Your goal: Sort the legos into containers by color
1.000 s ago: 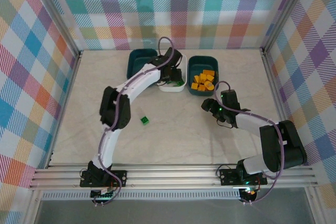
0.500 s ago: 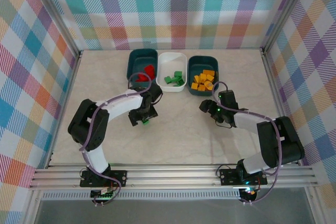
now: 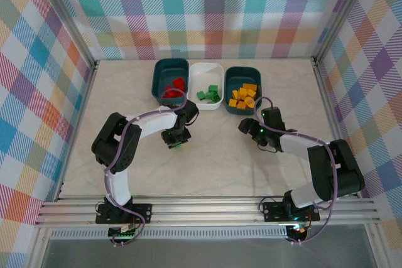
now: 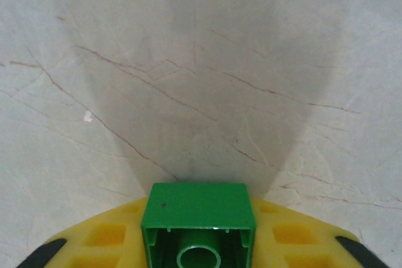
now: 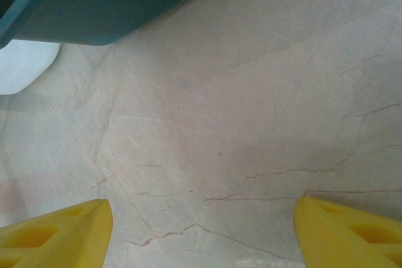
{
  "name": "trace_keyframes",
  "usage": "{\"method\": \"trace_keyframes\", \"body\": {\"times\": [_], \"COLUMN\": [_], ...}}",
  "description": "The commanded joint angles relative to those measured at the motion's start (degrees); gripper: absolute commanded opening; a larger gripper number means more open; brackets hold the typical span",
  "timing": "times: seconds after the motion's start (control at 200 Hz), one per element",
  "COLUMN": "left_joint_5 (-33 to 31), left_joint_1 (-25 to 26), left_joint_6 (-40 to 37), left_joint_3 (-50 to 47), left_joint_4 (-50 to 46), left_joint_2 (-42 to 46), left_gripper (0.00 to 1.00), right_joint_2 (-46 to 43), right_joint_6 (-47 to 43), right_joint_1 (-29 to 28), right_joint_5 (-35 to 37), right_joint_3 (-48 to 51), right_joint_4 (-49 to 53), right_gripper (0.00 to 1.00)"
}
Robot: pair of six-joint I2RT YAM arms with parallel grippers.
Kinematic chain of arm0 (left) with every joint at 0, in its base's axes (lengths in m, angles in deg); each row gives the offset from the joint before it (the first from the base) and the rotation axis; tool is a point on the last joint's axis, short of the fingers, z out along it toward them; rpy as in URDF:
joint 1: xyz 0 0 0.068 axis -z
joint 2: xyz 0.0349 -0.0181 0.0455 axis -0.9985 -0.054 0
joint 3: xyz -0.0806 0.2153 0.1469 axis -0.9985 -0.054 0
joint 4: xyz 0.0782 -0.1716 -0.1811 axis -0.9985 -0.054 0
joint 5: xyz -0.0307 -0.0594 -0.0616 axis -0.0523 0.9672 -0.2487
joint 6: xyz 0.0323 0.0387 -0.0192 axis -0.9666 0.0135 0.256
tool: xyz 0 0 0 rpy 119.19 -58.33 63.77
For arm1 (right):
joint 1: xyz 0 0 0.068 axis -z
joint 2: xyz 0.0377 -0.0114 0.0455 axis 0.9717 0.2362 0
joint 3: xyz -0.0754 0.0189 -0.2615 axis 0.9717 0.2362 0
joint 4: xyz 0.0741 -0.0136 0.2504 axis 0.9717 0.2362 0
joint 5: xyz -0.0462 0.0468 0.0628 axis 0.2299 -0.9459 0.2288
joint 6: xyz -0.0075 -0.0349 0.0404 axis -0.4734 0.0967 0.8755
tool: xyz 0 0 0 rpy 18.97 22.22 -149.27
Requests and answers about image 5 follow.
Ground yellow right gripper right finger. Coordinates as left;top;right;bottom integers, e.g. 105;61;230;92
294;196;402;268

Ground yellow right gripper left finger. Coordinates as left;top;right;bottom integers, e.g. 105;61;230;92
0;198;114;268

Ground white plastic container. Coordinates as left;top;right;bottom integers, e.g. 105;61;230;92
0;40;62;95

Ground teal plastic container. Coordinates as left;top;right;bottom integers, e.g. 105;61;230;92
0;0;231;48

